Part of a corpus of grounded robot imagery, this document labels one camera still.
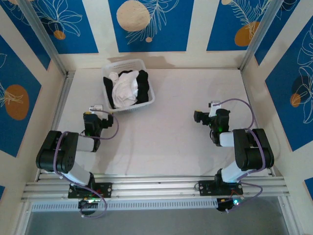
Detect white t-shirt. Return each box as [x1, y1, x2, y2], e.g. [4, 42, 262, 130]
[108, 70, 139, 108]

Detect white plastic laundry basket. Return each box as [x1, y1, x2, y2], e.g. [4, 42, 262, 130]
[101, 59, 157, 113]

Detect white table cover sheet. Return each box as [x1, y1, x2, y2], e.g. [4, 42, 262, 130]
[58, 68, 269, 177]

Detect black garment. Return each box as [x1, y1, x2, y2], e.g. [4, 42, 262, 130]
[103, 70, 150, 110]

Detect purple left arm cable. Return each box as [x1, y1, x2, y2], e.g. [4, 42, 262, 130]
[53, 109, 120, 218]

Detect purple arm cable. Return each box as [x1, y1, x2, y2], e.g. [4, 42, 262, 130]
[212, 98, 264, 209]
[53, 109, 120, 218]

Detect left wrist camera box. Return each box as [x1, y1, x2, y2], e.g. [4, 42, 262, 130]
[88, 104, 105, 113]

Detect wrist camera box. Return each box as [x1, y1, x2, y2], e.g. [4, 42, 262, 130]
[88, 104, 105, 113]
[208, 100, 222, 117]

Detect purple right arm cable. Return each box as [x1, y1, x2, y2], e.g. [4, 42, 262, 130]
[212, 98, 264, 209]

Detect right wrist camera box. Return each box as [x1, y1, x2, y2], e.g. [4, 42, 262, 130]
[208, 100, 222, 117]

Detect aluminium side rail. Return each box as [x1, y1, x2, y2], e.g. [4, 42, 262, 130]
[35, 70, 76, 182]
[241, 70, 276, 177]

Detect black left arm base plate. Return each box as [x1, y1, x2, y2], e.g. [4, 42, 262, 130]
[67, 182, 113, 199]

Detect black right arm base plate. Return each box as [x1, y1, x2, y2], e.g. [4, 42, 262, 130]
[198, 180, 243, 196]

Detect aluminium front rail frame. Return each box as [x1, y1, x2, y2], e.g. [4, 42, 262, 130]
[21, 175, 291, 202]

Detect aluminium corner post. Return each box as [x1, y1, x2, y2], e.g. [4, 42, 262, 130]
[239, 0, 281, 72]
[18, 0, 68, 76]

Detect white slotted cable duct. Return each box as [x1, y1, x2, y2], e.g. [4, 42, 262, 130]
[30, 199, 218, 212]

